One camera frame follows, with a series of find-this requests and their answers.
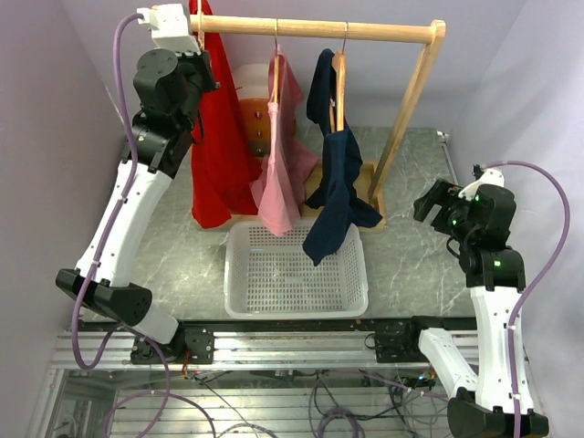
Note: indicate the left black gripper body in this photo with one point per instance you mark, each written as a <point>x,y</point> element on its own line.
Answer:
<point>198,73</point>

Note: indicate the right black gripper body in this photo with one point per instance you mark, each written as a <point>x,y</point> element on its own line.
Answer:
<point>453,214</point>

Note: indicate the yellow wooden hanger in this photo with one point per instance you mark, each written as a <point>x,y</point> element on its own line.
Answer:
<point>276,65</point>

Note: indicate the red t shirt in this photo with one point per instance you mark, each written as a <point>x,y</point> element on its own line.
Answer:
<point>222,163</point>

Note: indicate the pink t shirt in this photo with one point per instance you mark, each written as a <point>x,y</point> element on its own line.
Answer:
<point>280,190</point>

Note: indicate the light wooden hanger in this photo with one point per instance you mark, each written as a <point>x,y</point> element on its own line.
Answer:
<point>199,21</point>

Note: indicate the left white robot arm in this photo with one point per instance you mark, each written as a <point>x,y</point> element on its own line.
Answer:
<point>170,86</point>

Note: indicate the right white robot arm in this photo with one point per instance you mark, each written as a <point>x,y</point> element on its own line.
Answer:
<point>493,401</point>

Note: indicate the navy blue t shirt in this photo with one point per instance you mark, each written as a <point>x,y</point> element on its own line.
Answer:
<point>336,197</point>

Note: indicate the brown wooden hanger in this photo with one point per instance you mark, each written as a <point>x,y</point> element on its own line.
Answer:
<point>339,64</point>

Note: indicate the white orange round appliance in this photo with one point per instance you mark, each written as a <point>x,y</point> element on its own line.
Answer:
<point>253,85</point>

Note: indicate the wooden clothes rack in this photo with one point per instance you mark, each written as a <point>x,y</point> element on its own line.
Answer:
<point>431,38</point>

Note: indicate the white plastic basket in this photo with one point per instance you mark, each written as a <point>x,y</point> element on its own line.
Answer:
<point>270,277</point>

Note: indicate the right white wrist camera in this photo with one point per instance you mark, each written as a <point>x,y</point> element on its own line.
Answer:
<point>482,175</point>

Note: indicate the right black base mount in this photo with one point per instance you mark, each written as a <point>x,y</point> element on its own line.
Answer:
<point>395,340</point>

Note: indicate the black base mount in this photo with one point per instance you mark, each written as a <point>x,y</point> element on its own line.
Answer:
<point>395,340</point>
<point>191,344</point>

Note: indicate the aluminium rail frame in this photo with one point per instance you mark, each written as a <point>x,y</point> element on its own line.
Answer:
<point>322,344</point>

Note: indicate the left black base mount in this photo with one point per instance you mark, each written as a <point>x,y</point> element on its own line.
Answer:
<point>191,344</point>

